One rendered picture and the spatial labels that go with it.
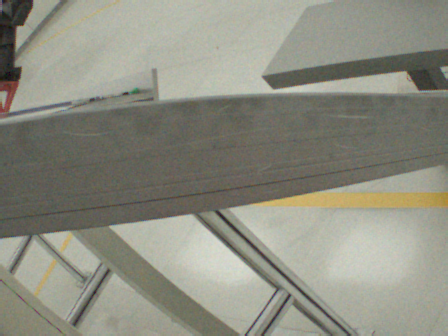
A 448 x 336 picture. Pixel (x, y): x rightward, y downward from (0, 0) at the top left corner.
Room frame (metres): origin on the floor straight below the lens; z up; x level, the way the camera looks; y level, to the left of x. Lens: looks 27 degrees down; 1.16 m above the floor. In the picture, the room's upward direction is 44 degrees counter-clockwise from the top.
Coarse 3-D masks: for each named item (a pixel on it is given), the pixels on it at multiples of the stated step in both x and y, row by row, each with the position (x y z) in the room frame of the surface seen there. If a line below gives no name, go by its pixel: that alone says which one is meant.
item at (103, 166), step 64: (0, 128) 0.34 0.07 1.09; (64, 128) 0.36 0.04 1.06; (128, 128) 0.37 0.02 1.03; (192, 128) 0.38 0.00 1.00; (256, 128) 0.39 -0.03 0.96; (320, 128) 0.41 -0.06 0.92; (384, 128) 0.43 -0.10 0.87; (0, 192) 0.33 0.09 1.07; (64, 192) 0.34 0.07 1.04; (128, 192) 0.36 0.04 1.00; (192, 192) 0.37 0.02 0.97; (256, 192) 0.38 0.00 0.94
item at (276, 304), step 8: (272, 296) 1.13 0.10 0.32; (280, 296) 1.11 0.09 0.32; (288, 296) 1.12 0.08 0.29; (264, 304) 1.13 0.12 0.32; (272, 304) 1.11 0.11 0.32; (280, 304) 1.11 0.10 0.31; (288, 304) 1.11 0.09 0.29; (256, 312) 1.12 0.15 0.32; (264, 312) 1.10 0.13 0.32; (272, 312) 1.10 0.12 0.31; (280, 312) 1.10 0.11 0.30; (256, 320) 1.11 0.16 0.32; (264, 320) 1.09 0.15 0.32; (272, 320) 1.10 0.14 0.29; (280, 320) 1.09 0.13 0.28; (248, 328) 1.10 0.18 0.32; (256, 328) 1.08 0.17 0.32; (264, 328) 1.08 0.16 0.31; (272, 328) 1.08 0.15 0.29; (360, 328) 1.17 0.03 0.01
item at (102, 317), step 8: (104, 312) 0.99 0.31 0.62; (96, 320) 0.99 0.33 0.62; (104, 320) 0.97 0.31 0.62; (112, 320) 0.95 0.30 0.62; (120, 320) 0.93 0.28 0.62; (96, 328) 0.97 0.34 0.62; (104, 328) 0.95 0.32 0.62; (112, 328) 0.93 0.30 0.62; (120, 328) 0.91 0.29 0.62; (128, 328) 0.90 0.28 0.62; (136, 328) 0.88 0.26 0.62; (144, 328) 0.87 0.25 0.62
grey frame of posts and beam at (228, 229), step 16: (208, 224) 1.14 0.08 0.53; (224, 224) 1.12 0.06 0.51; (240, 224) 1.13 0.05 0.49; (224, 240) 1.14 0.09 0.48; (240, 240) 1.12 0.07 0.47; (256, 240) 1.13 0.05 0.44; (240, 256) 1.14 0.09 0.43; (256, 256) 1.12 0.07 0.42; (272, 256) 1.13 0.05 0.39; (256, 272) 1.15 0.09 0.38; (272, 272) 1.12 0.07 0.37; (288, 272) 1.13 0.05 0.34; (288, 288) 1.12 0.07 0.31; (304, 288) 1.13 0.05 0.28; (304, 304) 1.12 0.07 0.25; (320, 304) 1.13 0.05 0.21; (320, 320) 1.12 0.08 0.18; (336, 320) 1.13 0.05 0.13
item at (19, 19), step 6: (18, 6) 1.32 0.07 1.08; (24, 6) 1.32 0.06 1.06; (30, 6) 1.33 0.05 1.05; (0, 12) 1.39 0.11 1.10; (18, 12) 1.32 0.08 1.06; (24, 12) 1.32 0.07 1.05; (0, 18) 1.35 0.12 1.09; (6, 18) 1.36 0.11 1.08; (18, 18) 1.32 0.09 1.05; (24, 18) 1.33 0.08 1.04; (0, 24) 1.32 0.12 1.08; (6, 24) 1.33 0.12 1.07; (12, 24) 1.33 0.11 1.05; (18, 24) 1.34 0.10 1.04; (24, 24) 1.34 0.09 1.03
